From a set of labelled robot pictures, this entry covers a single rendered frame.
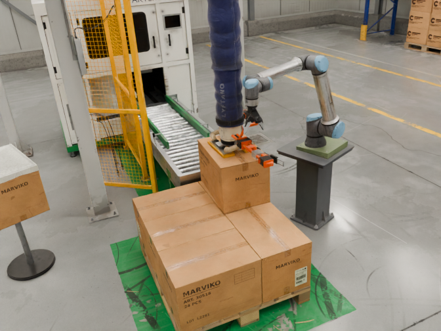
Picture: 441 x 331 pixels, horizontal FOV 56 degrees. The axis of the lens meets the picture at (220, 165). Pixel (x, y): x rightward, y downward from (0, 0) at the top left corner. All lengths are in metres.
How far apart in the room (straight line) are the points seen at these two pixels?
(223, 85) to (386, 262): 1.97
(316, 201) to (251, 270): 1.30
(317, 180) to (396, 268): 0.95
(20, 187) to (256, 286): 1.87
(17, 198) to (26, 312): 0.89
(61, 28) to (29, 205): 1.49
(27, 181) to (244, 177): 1.63
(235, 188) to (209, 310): 0.92
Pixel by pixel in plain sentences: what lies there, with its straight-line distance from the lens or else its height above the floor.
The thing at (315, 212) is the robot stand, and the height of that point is 0.17.
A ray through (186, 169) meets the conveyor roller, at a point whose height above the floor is 0.55.
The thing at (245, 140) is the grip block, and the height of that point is 1.09.
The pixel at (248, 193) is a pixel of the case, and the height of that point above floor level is 0.68.
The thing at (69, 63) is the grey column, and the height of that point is 1.58.
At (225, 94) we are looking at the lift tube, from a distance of 3.14.
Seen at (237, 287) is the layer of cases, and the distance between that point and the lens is 2.88.
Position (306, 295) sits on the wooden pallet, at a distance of 3.30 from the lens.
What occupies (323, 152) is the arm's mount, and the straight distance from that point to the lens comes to 3.65.
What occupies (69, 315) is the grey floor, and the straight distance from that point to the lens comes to 3.52.
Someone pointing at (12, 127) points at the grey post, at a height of 0.42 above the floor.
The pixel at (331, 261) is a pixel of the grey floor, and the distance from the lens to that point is 3.71.
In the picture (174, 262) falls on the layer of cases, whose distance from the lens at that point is 2.86.
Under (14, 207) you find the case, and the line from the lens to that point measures 3.49.
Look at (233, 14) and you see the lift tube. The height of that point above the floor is 1.98.
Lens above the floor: 2.35
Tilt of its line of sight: 27 degrees down
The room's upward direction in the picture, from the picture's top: 4 degrees counter-clockwise
